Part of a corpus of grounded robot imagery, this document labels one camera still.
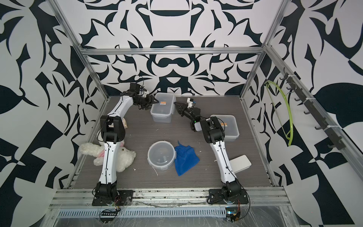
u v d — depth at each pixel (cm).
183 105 102
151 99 96
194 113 91
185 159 85
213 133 70
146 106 96
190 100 105
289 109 68
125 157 79
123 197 74
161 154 81
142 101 94
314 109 55
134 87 88
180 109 99
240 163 82
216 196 74
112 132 66
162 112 108
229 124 94
